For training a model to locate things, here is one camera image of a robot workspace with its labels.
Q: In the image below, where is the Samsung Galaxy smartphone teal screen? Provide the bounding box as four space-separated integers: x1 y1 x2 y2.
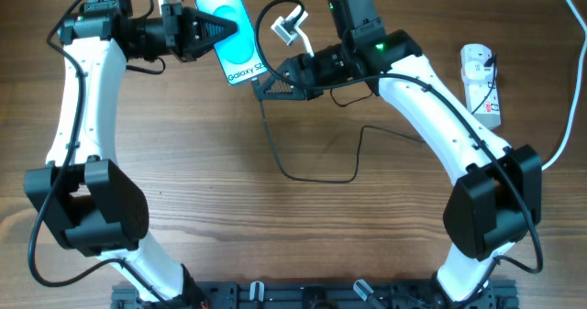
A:
194 0 267 85

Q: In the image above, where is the black USB charging cable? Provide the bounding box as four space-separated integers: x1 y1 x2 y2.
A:
250 51 501 185

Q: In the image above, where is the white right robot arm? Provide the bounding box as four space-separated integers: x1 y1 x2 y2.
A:
252 0 544 308

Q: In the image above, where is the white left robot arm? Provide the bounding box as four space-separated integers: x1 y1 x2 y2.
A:
24 0 238 308

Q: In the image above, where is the white USB charger adapter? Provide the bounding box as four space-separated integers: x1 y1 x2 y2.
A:
461 57 496 83

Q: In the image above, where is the white power strip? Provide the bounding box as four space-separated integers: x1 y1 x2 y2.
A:
460 43 502 129

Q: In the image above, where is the white power strip cord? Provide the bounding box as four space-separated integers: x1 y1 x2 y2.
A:
540 0 587 171

